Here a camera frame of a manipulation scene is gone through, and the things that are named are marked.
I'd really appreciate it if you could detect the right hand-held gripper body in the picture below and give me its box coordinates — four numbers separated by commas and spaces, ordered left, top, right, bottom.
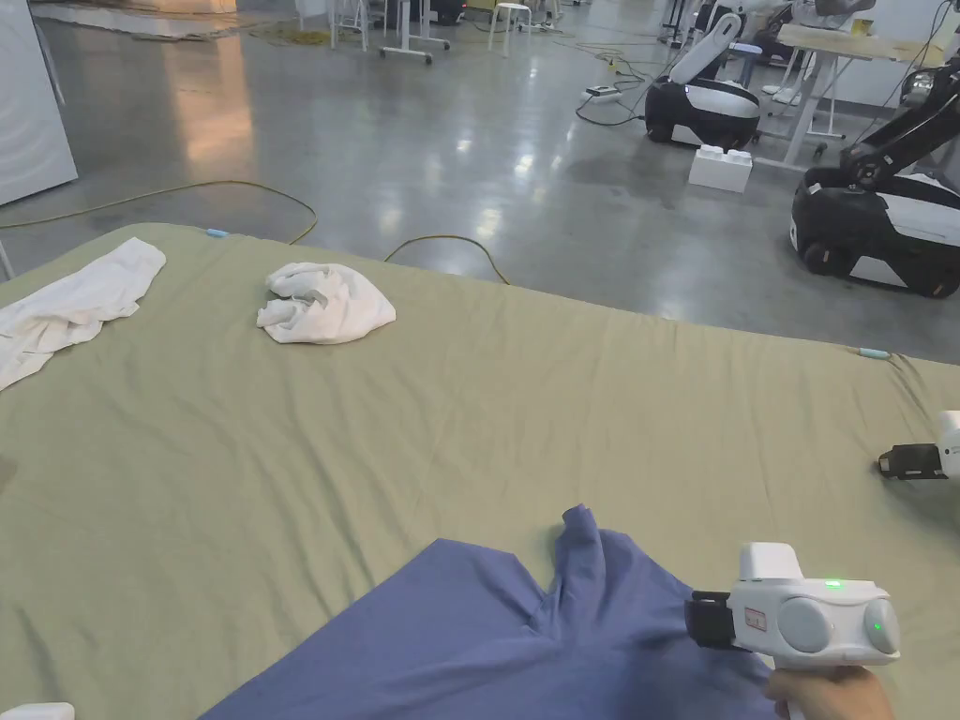
683, 542, 902, 673

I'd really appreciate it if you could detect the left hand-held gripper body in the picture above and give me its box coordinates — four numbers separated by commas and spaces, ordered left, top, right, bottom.
0, 701, 76, 720

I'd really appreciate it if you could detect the blue shirt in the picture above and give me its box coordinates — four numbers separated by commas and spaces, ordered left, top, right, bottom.
201, 503, 785, 720

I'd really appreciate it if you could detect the person's right hand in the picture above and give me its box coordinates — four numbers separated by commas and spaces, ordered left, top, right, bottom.
763, 663, 898, 720

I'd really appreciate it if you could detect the spare hand-held gripper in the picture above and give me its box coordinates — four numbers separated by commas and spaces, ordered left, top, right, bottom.
877, 409, 960, 482

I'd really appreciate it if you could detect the bed with pale green sheet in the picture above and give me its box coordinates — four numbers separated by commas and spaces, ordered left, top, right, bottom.
0, 221, 960, 720

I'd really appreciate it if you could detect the black-armed wheeled robot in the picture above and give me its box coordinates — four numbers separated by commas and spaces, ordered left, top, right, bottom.
790, 66, 960, 299

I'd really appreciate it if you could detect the flat white cloth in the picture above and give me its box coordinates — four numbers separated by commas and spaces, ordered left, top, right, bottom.
0, 236, 168, 392

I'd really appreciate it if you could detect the white block-shaped box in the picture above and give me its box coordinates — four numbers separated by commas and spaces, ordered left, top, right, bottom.
687, 145, 755, 196

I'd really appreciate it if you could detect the bunched white cloth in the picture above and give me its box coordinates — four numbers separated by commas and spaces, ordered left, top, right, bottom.
256, 262, 398, 346

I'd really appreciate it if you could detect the white and black wheeled robot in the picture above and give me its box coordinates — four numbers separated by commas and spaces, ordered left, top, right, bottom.
644, 0, 763, 151

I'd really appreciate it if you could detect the wooden top table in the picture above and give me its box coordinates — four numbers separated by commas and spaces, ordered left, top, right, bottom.
753, 21, 960, 175

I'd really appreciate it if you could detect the white round stool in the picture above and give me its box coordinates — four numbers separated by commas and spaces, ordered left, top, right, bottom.
488, 2, 534, 55

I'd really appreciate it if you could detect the yellow floor cable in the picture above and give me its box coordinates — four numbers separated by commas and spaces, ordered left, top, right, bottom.
382, 234, 512, 287
0, 180, 320, 247

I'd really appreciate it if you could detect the white wheeled table frame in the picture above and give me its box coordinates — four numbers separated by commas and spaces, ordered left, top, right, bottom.
377, 0, 453, 66

